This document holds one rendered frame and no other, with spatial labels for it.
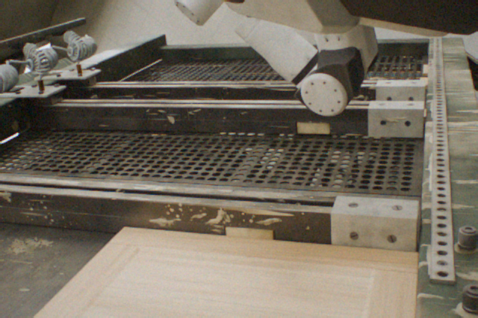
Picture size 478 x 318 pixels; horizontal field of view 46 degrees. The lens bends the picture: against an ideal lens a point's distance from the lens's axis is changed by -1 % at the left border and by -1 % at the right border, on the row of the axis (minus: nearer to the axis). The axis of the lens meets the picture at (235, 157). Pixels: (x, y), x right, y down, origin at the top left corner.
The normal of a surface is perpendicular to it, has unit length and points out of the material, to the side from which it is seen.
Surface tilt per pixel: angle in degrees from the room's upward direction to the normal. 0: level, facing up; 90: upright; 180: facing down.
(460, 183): 53
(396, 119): 90
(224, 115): 90
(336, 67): 90
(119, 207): 90
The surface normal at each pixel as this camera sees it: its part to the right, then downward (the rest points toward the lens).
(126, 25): -0.36, 0.43
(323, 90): -0.46, 0.59
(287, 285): -0.08, -0.93
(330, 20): 0.56, 0.44
